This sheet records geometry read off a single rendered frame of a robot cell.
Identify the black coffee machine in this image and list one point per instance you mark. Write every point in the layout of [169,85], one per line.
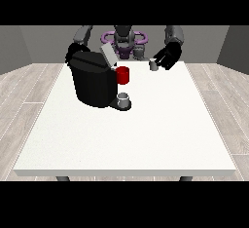
[94,81]

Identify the small grey cup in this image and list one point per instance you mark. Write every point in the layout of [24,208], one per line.
[123,99]

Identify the dark table leg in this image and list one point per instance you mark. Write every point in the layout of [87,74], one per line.
[186,178]
[63,178]

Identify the pale grey machine lid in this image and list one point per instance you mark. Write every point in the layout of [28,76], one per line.
[108,54]

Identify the small grey coffee pod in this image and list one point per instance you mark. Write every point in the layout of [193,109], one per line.
[153,65]

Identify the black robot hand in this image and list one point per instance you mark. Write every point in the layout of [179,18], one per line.
[169,56]
[73,49]

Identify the grey robot trunk purple rings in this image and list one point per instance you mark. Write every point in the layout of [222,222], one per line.
[123,40]

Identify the red pod holder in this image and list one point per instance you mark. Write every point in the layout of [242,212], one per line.
[123,75]

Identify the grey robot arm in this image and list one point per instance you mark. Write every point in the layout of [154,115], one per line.
[174,34]
[83,34]

